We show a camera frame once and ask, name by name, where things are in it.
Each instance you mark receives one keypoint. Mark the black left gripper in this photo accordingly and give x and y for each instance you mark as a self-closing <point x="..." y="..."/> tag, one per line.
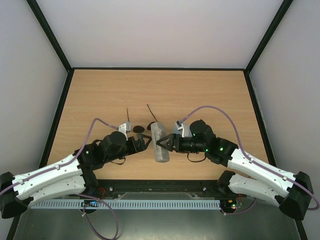
<point x="142" y="147"/>

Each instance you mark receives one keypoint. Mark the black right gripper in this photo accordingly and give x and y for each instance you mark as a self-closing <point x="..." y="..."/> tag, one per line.
<point x="175" y="142"/>

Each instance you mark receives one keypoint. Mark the black round sunglasses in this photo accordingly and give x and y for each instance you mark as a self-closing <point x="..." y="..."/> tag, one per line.
<point x="139" y="128"/>

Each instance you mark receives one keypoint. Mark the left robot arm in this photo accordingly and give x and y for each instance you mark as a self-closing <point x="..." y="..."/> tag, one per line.
<point x="70" y="176"/>

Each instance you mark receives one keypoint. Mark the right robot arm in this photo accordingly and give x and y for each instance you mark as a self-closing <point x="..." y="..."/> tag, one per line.
<point x="245" y="174"/>

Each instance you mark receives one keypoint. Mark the left green circuit board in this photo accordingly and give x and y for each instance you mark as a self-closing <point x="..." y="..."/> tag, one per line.
<point x="92" y="202"/>

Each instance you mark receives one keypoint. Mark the green circuit board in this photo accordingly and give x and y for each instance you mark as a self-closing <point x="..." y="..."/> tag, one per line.
<point x="92" y="202"/>
<point x="235" y="203"/>

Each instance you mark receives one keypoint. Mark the right green circuit board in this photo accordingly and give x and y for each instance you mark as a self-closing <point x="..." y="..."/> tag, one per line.
<point x="235" y="203"/>

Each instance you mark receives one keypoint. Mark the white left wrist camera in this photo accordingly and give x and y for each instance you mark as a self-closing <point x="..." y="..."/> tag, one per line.
<point x="125" y="127"/>

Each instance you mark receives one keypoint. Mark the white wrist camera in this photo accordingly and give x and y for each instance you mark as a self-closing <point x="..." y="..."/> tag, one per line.
<point x="125" y="127"/>
<point x="181" y="128"/>

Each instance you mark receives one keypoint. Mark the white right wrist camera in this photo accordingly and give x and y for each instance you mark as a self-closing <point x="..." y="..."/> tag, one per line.
<point x="181" y="128"/>

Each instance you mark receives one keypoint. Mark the light blue slotted cable duct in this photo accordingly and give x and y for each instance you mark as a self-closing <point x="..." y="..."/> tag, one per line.
<point x="126" y="204"/>

